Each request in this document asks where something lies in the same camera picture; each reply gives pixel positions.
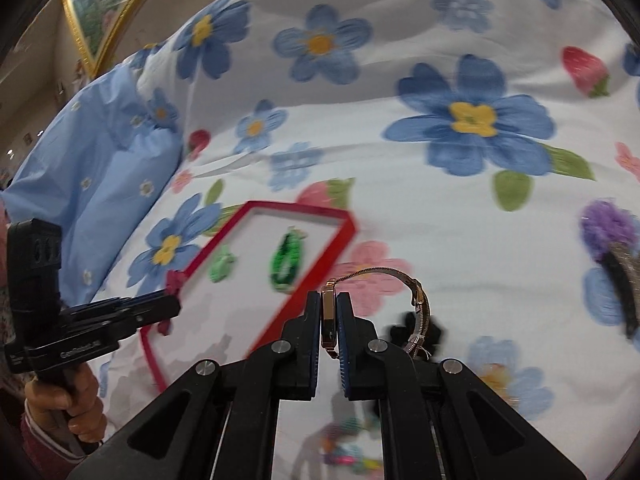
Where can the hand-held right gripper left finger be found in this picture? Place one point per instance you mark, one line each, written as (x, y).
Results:
(300, 355)

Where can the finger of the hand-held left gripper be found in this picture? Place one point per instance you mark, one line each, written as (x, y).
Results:
(150, 312)
(130, 302)

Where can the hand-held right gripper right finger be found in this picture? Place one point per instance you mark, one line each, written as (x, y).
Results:
(346, 345)

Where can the gold mesh band watch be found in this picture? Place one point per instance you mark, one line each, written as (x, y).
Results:
(328, 320)

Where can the red jewelry tray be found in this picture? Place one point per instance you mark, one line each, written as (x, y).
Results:
(250, 285)

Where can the person's left forearm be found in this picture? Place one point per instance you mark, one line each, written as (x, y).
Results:
(47, 435)

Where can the person's left hand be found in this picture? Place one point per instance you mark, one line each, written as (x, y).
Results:
(87, 410)

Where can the light blue pillow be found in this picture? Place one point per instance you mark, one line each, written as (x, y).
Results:
(100, 160)

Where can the white flower print bed sheet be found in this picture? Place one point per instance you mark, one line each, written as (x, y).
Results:
(400, 210)

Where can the gold framed painting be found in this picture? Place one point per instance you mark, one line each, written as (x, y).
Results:
(100, 5)

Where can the purple flower hair clip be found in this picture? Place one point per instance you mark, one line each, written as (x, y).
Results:
(607, 230)

